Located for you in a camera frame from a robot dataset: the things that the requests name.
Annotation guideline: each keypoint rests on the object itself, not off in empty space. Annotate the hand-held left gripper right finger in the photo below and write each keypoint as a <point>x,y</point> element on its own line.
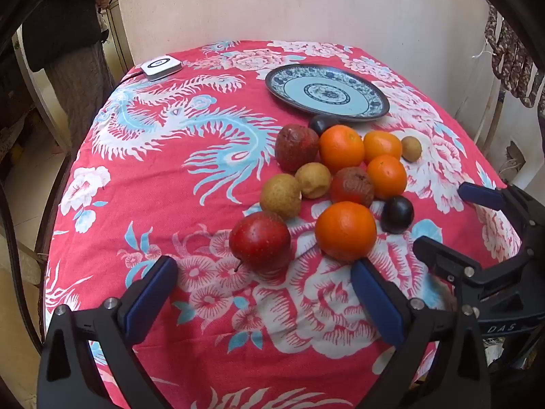
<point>377,302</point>

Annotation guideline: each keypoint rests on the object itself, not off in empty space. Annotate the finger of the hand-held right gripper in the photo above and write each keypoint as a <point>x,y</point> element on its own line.
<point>481,196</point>
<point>443,260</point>

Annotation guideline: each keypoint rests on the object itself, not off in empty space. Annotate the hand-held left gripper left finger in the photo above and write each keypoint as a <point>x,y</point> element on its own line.
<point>149,302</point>

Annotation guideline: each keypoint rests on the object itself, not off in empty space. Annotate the dark purple plum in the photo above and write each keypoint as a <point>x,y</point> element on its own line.
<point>397,215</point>
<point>319,124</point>

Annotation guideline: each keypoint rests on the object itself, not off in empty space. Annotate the large orange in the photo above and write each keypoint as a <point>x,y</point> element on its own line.
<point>345,231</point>

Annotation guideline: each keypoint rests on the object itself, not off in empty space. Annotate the small brown pear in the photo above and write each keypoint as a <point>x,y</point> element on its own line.
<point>411,148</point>

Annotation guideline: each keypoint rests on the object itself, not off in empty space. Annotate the shrivelled red apple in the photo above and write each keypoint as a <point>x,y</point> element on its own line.
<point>352,186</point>

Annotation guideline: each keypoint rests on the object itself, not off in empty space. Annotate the fresh red apple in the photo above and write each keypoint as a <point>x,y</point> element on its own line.
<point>260,240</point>

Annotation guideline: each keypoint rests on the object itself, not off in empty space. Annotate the large dark red wrinkled apple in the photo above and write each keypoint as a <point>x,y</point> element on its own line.
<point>297,148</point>

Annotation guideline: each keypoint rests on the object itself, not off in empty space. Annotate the blue patterned ceramic plate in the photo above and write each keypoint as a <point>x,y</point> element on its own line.
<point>298,89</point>

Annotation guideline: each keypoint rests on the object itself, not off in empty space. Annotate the red floral tablecloth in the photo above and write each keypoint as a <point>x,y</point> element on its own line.
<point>170,179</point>

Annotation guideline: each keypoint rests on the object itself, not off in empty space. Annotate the white square electronic device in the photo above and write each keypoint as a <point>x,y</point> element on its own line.
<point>162,68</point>

